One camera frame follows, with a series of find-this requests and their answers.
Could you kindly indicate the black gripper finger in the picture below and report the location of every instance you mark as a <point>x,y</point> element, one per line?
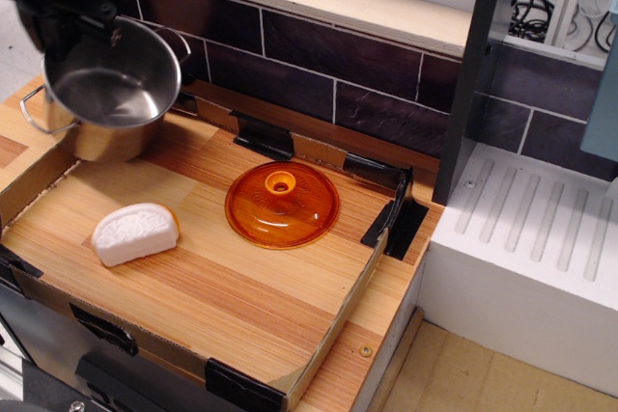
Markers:
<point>41,27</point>
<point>75,28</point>

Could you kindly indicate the stainless steel pot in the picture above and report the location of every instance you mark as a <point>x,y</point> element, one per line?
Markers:
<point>104,103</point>

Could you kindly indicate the cardboard fence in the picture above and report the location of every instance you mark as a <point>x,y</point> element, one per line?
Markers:
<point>271,314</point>

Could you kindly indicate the orange glass pot lid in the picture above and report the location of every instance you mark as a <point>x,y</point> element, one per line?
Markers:
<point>282,205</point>

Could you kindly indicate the white toy bread slice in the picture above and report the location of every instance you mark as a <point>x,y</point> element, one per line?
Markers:
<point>134,232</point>

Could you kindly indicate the black tape at back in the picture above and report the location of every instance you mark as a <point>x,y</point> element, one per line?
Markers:
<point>264,138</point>

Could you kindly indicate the black tape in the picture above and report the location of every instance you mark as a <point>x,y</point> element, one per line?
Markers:
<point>106,330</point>
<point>264,138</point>

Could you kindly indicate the black tape left edge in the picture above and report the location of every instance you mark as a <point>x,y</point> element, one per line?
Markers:
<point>11,265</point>

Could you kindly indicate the black tape front left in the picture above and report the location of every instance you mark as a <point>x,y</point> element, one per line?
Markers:
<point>106,330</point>

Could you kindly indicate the black tape right corner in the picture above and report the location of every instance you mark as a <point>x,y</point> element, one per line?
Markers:
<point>402,216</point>

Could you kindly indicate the black tape corner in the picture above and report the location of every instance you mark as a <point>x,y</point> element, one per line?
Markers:
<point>402,216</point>
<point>242,390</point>

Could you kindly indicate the black tape front corner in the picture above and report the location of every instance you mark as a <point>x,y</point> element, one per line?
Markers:
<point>242,390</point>

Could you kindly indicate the brass screw in countertop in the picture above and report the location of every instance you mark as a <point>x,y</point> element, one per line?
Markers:
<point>365,351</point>

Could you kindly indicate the white drainboard sink unit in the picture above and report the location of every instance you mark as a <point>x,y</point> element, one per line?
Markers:
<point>524,261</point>

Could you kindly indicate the teal grey box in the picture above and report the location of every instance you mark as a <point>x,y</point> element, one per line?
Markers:
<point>600,135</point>

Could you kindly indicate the black base bracket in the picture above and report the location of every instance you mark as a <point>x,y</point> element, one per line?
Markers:
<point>139,386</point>

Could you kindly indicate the dark grey vertical post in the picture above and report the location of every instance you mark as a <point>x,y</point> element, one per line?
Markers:
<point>488,29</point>

